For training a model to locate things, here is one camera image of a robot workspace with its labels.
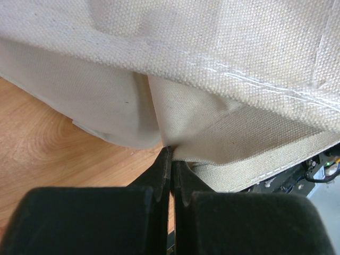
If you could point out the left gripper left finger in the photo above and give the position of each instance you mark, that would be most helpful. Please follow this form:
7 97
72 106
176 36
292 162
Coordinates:
111 220

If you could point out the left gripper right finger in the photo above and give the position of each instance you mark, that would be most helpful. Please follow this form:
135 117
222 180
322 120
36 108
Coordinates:
209 222

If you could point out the beige canvas tote bag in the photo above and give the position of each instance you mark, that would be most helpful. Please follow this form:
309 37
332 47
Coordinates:
243 89

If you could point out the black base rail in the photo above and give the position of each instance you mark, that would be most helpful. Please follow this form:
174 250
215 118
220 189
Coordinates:
304 178

